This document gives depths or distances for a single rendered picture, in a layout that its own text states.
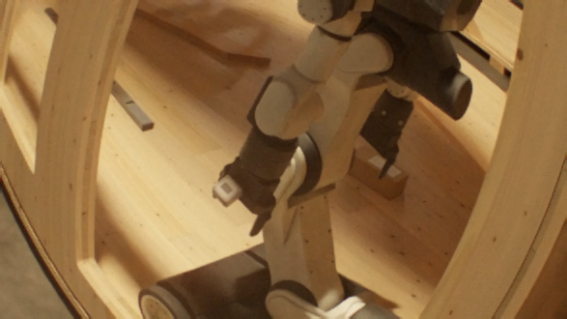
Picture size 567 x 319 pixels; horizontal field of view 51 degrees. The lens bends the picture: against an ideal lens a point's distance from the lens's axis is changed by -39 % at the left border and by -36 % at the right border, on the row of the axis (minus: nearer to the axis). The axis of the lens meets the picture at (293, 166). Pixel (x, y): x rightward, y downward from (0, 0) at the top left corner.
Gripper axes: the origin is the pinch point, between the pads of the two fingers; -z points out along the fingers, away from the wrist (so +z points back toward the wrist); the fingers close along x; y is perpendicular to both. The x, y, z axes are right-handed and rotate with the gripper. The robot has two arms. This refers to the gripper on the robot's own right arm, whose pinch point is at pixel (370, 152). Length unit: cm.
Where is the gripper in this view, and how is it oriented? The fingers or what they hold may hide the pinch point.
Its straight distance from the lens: 210.0
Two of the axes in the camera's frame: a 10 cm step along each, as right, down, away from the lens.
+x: -6.7, -6.5, 3.5
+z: 4.0, -7.2, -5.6
